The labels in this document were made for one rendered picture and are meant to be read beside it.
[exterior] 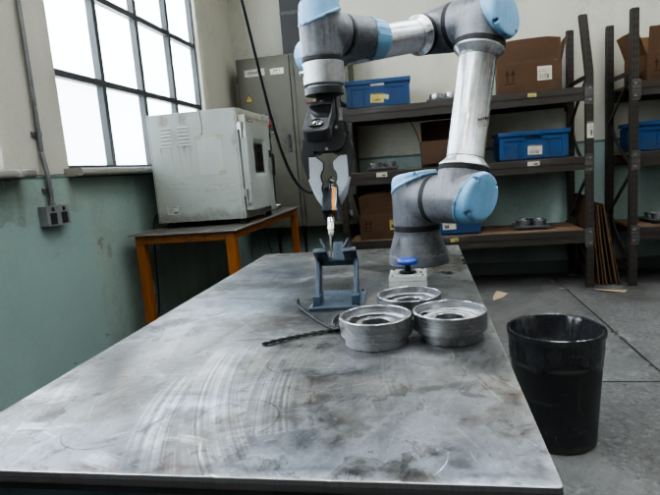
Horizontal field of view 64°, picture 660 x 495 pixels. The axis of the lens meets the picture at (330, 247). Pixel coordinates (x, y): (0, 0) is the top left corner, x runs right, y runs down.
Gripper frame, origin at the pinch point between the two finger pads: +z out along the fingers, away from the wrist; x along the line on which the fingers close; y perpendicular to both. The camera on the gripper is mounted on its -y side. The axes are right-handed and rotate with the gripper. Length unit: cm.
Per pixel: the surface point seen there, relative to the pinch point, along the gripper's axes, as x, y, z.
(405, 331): -12.2, -25.2, 17.5
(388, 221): -4, 332, 41
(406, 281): -12.9, 0.8, 16.3
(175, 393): 15.8, -38.6, 20.0
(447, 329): -17.9, -26.0, 17.1
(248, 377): 7.8, -34.3, 20.0
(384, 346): -9.3, -26.4, 19.1
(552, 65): -130, 324, -68
